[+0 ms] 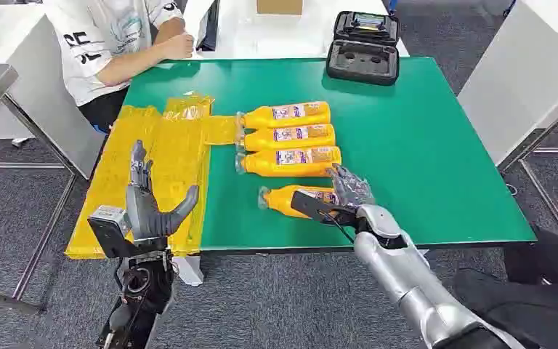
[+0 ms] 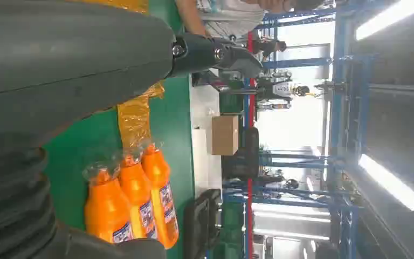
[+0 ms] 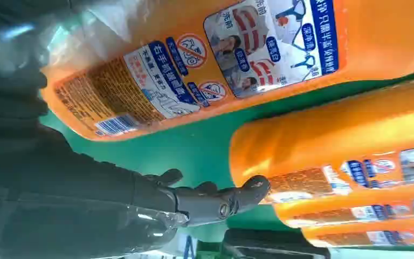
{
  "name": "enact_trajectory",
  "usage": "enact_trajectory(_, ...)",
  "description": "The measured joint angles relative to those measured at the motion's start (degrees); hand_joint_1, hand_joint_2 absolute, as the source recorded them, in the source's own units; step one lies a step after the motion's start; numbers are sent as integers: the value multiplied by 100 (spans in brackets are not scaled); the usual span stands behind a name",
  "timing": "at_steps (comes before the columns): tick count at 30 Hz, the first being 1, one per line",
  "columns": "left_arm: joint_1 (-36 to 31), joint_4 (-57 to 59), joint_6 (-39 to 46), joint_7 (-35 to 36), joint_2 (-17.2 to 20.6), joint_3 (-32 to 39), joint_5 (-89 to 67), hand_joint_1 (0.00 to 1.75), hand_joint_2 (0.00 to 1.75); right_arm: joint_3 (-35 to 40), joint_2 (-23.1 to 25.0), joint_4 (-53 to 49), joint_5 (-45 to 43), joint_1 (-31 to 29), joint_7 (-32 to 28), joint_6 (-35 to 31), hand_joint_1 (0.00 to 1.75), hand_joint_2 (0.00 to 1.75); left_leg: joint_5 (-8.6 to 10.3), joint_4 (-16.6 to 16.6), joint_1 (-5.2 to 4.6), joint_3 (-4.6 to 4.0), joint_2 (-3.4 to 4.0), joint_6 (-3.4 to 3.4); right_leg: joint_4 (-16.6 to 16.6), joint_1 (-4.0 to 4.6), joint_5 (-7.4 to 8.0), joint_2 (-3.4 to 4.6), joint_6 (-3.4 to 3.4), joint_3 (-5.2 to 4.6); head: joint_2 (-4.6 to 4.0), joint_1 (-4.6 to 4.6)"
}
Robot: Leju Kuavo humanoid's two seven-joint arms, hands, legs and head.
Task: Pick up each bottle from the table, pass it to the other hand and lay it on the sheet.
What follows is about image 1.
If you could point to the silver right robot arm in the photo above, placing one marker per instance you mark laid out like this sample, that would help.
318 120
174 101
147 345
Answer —
404 274

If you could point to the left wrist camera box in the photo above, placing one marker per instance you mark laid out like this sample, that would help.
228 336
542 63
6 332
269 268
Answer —
108 231

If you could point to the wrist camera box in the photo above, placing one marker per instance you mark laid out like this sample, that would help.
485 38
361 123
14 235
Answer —
108 231
310 204

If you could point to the orange drink bottle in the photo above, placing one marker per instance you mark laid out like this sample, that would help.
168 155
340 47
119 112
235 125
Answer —
259 118
259 140
262 164
279 198

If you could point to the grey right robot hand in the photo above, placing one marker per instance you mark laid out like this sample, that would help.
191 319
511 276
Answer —
353 190

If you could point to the yellow plastic sheet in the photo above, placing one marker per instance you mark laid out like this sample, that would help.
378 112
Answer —
178 159

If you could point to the person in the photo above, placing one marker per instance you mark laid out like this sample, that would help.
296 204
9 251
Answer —
101 43
539 303

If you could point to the open black foam case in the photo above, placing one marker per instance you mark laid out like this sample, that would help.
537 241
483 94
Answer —
363 60

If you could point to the brown cardboard box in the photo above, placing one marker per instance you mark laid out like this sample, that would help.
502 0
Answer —
279 6

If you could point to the white table with metal frame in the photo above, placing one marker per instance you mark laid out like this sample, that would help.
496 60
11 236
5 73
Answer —
33 91
519 82

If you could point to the black flat device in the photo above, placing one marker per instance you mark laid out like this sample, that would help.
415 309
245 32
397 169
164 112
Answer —
209 26

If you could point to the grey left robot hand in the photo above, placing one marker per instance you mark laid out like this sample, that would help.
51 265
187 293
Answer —
144 217

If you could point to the green table mat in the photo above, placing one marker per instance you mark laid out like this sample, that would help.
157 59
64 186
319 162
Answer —
404 144

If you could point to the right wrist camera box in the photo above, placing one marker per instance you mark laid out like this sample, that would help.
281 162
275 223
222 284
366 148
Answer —
310 204

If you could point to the white table foot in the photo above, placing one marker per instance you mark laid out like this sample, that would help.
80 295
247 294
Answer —
190 269

